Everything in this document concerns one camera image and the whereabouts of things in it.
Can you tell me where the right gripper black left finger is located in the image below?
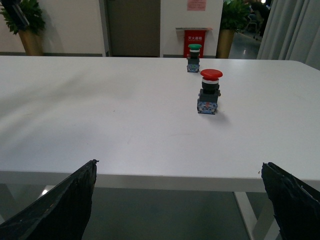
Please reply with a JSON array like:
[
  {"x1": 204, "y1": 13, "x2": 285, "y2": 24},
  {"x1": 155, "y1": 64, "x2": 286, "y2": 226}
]
[{"x1": 0, "y1": 159, "x2": 98, "y2": 240}]

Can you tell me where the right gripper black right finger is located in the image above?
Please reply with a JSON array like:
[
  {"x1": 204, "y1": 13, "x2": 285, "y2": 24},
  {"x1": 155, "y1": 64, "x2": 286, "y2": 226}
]
[{"x1": 261, "y1": 162, "x2": 320, "y2": 240}]

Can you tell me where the white table leg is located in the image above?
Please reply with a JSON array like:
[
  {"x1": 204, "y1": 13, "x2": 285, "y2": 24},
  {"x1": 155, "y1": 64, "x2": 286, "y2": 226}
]
[{"x1": 233, "y1": 192, "x2": 280, "y2": 240}]

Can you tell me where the grey curtain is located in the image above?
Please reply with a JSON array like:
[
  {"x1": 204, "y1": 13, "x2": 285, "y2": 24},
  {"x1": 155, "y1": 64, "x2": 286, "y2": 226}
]
[{"x1": 257, "y1": 0, "x2": 320, "y2": 70}]

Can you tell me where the left potted plant gold pot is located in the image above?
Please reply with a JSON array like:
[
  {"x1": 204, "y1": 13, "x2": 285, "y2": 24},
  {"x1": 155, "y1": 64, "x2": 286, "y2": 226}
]
[{"x1": 0, "y1": 0, "x2": 46, "y2": 56}]

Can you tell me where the potted plant gold pot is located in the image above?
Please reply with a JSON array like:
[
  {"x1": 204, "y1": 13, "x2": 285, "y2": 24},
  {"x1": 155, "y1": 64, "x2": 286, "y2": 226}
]
[
  {"x1": 216, "y1": 0, "x2": 250, "y2": 59},
  {"x1": 0, "y1": 0, "x2": 46, "y2": 56}
]

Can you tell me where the red fire extinguisher box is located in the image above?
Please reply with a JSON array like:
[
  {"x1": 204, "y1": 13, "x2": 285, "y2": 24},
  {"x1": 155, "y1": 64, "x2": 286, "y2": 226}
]
[{"x1": 175, "y1": 27, "x2": 212, "y2": 58}]

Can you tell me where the grey door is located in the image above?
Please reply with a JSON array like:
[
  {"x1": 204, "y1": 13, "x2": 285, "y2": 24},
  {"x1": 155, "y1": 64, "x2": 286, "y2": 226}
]
[{"x1": 105, "y1": 0, "x2": 161, "y2": 57}]

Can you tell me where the right potted plant gold pot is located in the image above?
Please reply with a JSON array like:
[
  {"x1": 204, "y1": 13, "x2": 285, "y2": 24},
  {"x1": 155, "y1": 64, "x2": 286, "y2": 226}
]
[{"x1": 216, "y1": 0, "x2": 250, "y2": 59}]

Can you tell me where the red push button switch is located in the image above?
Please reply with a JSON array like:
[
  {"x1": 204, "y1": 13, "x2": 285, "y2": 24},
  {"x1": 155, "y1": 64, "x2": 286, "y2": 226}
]
[{"x1": 197, "y1": 69, "x2": 223, "y2": 115}]

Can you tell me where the green push button switch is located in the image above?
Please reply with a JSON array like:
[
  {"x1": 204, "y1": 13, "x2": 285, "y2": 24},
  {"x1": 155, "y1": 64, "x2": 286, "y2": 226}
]
[{"x1": 187, "y1": 43, "x2": 202, "y2": 73}]

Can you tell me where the pink wall notice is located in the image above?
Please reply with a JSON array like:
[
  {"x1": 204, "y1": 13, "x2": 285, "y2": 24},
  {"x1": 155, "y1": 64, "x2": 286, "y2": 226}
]
[{"x1": 187, "y1": 0, "x2": 207, "y2": 11}]

